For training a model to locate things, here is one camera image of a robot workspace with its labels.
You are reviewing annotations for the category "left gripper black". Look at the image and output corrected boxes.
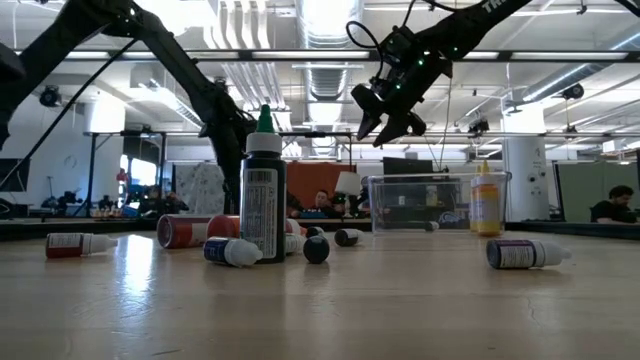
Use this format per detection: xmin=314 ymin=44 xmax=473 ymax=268
xmin=198 ymin=92 xmax=258 ymax=216

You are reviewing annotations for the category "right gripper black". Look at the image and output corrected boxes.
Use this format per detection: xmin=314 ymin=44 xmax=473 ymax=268
xmin=349 ymin=48 xmax=454 ymax=148

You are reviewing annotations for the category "large green food coloring bottle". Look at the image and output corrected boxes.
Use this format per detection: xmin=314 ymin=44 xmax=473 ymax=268
xmin=239 ymin=103 xmax=288 ymax=265

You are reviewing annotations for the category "large dark red bottle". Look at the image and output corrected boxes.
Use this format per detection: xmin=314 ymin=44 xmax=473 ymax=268
xmin=156 ymin=213 xmax=215 ymax=250

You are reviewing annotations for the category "small dark blue dropper bottle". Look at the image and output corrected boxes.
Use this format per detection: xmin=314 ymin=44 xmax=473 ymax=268
xmin=333 ymin=228 xmax=366 ymax=248

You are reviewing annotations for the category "large yellow food coloring bottle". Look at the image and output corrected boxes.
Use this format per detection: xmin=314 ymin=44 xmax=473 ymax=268
xmin=473 ymin=159 xmax=503 ymax=237

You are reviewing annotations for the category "small red dropper bottle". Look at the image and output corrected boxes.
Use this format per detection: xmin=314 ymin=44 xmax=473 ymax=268
xmin=45 ymin=232 xmax=120 ymax=260

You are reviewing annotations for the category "small purple dropper bottle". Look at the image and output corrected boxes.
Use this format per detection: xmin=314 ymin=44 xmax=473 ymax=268
xmin=485 ymin=238 xmax=573 ymax=271

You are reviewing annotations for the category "patterned grey curtain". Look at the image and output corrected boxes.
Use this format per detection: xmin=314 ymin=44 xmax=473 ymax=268
xmin=173 ymin=163 xmax=227 ymax=216

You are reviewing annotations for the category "black monitor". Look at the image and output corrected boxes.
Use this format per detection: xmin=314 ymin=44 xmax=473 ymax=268
xmin=382 ymin=157 xmax=435 ymax=176

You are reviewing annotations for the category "white shade lamp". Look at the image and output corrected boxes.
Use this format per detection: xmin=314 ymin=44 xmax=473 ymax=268
xmin=333 ymin=171 xmax=362 ymax=217

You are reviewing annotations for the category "person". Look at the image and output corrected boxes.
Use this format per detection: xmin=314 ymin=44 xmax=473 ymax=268
xmin=139 ymin=185 xmax=190 ymax=217
xmin=589 ymin=184 xmax=640 ymax=225
xmin=308 ymin=188 xmax=342 ymax=220

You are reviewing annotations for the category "clear plastic bin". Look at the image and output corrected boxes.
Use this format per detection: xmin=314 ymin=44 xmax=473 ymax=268
xmin=367 ymin=171 xmax=513 ymax=235

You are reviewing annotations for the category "orange partition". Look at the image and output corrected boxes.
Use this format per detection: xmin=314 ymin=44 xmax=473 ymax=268
xmin=285 ymin=162 xmax=358 ymax=211

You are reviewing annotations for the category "white round column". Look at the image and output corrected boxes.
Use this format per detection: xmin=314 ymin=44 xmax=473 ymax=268
xmin=501 ymin=102 xmax=551 ymax=224

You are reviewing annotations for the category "green partition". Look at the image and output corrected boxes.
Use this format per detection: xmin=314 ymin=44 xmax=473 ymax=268
xmin=553 ymin=162 xmax=640 ymax=224

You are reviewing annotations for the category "black mounted camera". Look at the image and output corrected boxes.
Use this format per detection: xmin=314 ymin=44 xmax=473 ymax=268
xmin=467 ymin=118 xmax=491 ymax=139

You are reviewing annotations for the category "black overhead frame beam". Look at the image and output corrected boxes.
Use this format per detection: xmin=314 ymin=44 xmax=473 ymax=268
xmin=0 ymin=48 xmax=640 ymax=64

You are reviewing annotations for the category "silver ventilation duct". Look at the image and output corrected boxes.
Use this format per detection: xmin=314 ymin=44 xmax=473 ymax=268
xmin=294 ymin=0 xmax=366 ymax=126

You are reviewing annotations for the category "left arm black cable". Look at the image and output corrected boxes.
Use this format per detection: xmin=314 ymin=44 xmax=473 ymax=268
xmin=0 ymin=38 xmax=139 ymax=189

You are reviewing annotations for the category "dark wall monitor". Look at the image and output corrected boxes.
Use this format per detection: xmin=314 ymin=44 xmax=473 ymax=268
xmin=0 ymin=158 xmax=31 ymax=194

